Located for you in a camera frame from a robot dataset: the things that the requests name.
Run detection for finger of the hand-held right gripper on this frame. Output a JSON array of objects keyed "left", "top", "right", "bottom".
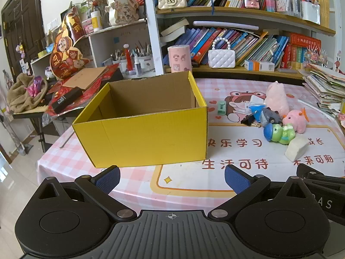
[{"left": 296, "top": 164, "right": 326, "bottom": 180}]

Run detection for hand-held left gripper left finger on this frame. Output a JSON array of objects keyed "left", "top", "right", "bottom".
[{"left": 32, "top": 166, "right": 136, "bottom": 220}]

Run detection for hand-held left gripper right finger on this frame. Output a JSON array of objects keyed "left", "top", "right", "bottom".
[{"left": 209, "top": 164, "right": 314, "bottom": 220}]

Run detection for white eraser block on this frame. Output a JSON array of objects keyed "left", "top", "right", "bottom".
[{"left": 286, "top": 136, "right": 309, "bottom": 163}]

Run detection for green frog toy blue hat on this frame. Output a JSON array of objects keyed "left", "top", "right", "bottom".
[{"left": 263, "top": 123, "right": 296, "bottom": 145}]

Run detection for small pink plush pig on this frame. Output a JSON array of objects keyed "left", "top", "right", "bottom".
[{"left": 282, "top": 108, "right": 309, "bottom": 134}]

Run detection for yellow cardboard box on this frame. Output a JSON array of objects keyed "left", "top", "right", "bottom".
[{"left": 72, "top": 71, "right": 208, "bottom": 168}]

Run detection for black binder clip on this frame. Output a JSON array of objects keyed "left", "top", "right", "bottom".
[{"left": 241, "top": 113, "right": 261, "bottom": 128}]

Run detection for grey shark toy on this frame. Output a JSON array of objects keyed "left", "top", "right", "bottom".
[{"left": 259, "top": 107, "right": 282, "bottom": 126}]

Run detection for large light pink plush pig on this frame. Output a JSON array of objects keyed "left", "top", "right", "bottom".
[{"left": 264, "top": 82, "right": 289, "bottom": 117}]

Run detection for thin metal rod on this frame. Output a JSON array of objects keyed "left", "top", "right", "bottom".
[{"left": 59, "top": 132, "right": 78, "bottom": 149}]

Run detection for small white toy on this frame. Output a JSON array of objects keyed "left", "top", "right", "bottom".
[{"left": 247, "top": 94, "right": 266, "bottom": 107}]

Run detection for pile of papers and booklets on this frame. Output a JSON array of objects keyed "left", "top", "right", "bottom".
[{"left": 298, "top": 63, "right": 345, "bottom": 119}]

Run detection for red wrapping paper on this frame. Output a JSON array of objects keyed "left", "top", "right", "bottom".
[{"left": 44, "top": 64, "right": 124, "bottom": 118}]

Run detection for long black box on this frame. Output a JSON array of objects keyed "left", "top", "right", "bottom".
[{"left": 51, "top": 87, "right": 83, "bottom": 114}]

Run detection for black side table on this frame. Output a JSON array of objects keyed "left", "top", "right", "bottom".
[{"left": 12, "top": 108, "right": 56, "bottom": 153}]

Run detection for brown cardboard envelope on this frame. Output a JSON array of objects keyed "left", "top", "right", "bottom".
[{"left": 62, "top": 67, "right": 109, "bottom": 90}]

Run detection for white and orange carton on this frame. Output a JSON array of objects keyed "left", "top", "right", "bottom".
[{"left": 244, "top": 60, "right": 275, "bottom": 72}]

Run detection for shiny pink wrapper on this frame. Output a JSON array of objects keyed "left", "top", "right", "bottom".
[{"left": 25, "top": 76, "right": 45, "bottom": 98}]

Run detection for set of red books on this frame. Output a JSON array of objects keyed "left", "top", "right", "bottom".
[{"left": 280, "top": 32, "right": 322, "bottom": 70}]

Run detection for brown fleece cloth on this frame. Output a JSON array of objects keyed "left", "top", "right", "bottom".
[{"left": 6, "top": 74, "right": 49, "bottom": 114}]

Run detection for white pen holder with pens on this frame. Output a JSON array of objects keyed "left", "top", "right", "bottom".
[{"left": 111, "top": 42, "right": 155, "bottom": 76}]

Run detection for red bottle figure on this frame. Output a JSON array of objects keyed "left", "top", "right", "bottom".
[{"left": 123, "top": 43, "right": 134, "bottom": 72}]

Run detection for white quilted pearl handbag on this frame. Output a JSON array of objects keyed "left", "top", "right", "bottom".
[{"left": 208, "top": 38, "right": 236, "bottom": 69}]

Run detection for pink printed cylinder tin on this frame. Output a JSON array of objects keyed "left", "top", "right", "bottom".
[{"left": 168, "top": 46, "right": 192, "bottom": 73}]

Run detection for row of leaning colourful books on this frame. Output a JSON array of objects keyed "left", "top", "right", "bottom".
[{"left": 175, "top": 27, "right": 289, "bottom": 68}]

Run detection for red fortune figure cutout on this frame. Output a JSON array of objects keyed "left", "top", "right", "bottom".
[{"left": 49, "top": 13, "right": 91, "bottom": 81}]

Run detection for white shelf unit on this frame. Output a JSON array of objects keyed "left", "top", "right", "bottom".
[{"left": 30, "top": 19, "right": 153, "bottom": 76}]

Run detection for small pink box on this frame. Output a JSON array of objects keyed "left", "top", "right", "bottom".
[{"left": 81, "top": 19, "right": 94, "bottom": 35}]

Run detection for white tube lamp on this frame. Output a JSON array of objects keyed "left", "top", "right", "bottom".
[{"left": 193, "top": 21, "right": 260, "bottom": 31}]

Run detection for white pen organiser boxes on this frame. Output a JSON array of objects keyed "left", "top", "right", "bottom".
[{"left": 278, "top": 0, "right": 322, "bottom": 25}]

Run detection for white jar yellow label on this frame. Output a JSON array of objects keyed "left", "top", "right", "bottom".
[{"left": 91, "top": 11, "right": 103, "bottom": 32}]

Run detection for pile of lying books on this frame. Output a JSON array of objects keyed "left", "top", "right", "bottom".
[{"left": 161, "top": 18, "right": 190, "bottom": 43}]

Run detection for wooden bookshelf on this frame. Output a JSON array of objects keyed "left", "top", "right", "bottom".
[{"left": 155, "top": 0, "right": 337, "bottom": 81}]

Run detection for rabbit paper decoration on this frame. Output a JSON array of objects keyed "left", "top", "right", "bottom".
[{"left": 105, "top": 0, "right": 140, "bottom": 27}]

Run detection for dark wooden door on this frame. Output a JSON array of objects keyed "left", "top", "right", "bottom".
[{"left": 1, "top": 0, "right": 46, "bottom": 72}]

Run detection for white pillar post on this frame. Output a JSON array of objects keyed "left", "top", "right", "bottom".
[{"left": 141, "top": 0, "right": 165, "bottom": 76}]

